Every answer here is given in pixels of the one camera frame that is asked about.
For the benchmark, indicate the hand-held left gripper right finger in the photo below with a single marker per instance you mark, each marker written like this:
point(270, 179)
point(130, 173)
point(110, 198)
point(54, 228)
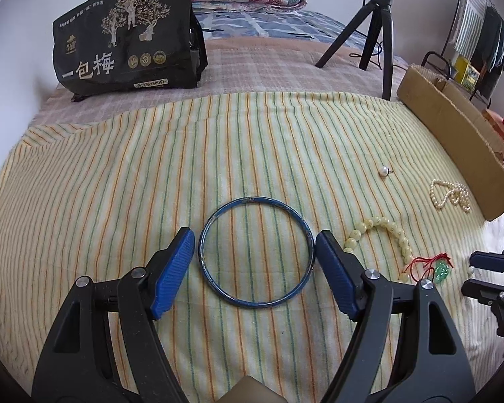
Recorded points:
point(336, 275)

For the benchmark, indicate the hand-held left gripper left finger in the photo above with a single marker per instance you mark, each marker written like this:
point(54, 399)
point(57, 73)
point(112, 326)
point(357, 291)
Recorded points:
point(172, 273)

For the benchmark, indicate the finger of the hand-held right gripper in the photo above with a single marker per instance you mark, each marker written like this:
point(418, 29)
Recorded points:
point(483, 290)
point(489, 260)

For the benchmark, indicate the blue bangle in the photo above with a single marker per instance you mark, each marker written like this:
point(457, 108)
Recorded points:
point(256, 252)

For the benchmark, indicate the white pearl earring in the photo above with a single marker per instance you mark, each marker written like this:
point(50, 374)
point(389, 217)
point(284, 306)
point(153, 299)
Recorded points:
point(384, 171)

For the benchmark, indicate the striped yellow blanket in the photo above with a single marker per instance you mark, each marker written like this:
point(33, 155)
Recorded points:
point(109, 176)

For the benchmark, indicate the brown cardboard box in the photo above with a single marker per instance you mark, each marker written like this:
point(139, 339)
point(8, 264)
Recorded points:
point(453, 134)

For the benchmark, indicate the yellow green box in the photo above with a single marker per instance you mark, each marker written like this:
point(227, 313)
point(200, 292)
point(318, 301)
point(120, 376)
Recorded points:
point(466, 73)

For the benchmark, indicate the dark hanging clothes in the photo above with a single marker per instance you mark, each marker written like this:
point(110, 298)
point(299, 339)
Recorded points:
point(493, 42)

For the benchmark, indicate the checkered beige blanket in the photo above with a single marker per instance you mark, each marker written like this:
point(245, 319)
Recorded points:
point(256, 67)

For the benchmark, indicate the black printed bag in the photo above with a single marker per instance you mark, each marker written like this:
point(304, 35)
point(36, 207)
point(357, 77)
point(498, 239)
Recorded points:
point(126, 37)

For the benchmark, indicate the striped hanging cloth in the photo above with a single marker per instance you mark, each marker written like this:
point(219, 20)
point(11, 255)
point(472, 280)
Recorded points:
point(470, 12)

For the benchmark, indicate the black metal clothes rack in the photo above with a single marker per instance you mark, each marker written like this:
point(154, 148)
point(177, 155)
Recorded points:
point(455, 12)

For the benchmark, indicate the blue patterned bedsheet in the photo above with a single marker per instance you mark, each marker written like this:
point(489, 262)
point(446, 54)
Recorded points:
point(277, 23)

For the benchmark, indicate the black tripod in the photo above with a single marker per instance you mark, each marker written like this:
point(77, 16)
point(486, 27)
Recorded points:
point(378, 16)

